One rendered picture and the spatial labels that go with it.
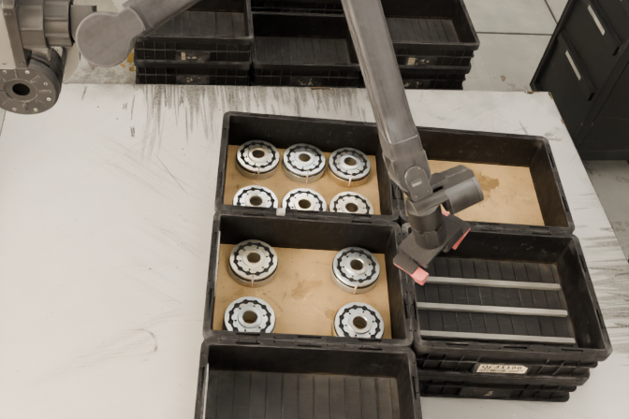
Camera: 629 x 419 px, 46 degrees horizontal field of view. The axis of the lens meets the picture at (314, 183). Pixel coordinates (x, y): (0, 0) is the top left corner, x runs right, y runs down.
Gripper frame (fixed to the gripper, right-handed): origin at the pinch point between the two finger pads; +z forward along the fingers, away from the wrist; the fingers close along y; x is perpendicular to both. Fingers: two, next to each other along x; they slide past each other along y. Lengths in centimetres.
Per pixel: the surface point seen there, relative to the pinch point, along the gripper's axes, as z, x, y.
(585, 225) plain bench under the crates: 54, -1, -54
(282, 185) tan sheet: 12.0, -48.5, 0.0
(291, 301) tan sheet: 11.8, -24.0, 20.3
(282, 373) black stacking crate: 10.8, -13.4, 32.8
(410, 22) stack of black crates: 66, -106, -103
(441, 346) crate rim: 12.0, 6.7, 9.0
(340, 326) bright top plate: 12.3, -11.9, 18.0
